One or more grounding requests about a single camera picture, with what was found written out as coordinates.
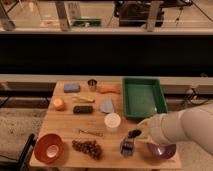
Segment orange fruit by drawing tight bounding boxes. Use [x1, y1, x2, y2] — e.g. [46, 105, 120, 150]
[53, 98, 65, 111]

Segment grey blue cloth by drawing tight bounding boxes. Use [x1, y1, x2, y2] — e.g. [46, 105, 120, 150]
[100, 98, 115, 114]

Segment orange carrot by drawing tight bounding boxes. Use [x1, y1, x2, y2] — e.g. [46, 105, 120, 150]
[97, 87, 120, 94]

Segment white round container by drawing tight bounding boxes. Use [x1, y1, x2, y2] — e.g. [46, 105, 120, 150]
[104, 113, 121, 131]

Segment small metal tool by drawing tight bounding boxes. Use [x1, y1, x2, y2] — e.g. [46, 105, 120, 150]
[78, 129, 103, 137]

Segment blue plastic cup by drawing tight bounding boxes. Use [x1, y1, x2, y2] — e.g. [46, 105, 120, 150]
[119, 138, 137, 159]

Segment yellow banana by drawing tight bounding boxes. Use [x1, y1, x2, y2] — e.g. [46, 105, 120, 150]
[72, 96, 95, 103]

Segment dark brush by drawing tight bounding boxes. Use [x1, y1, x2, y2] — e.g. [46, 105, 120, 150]
[120, 136, 135, 157]

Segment blue sponge block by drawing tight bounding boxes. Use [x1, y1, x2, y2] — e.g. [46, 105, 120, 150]
[64, 83, 80, 93]

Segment black chair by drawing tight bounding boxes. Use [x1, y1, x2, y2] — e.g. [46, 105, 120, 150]
[17, 134, 36, 171]

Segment green plastic tray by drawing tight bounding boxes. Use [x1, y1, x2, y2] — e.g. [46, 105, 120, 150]
[122, 78, 167, 121]

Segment bunch of dark grapes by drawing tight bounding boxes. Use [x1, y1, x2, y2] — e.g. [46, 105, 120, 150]
[72, 140, 102, 160]

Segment orange bowl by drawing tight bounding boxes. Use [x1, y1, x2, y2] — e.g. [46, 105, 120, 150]
[34, 133, 64, 164]

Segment purple bowl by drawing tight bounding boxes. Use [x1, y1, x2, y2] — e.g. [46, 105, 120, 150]
[147, 143, 176, 160]

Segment black rectangular block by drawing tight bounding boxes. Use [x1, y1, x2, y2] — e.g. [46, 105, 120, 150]
[73, 106, 93, 114]

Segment small metal cup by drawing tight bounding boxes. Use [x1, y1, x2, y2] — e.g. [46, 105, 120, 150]
[87, 79, 97, 91]

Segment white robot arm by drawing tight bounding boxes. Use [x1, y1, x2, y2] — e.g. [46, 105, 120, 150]
[128, 103, 213, 156]

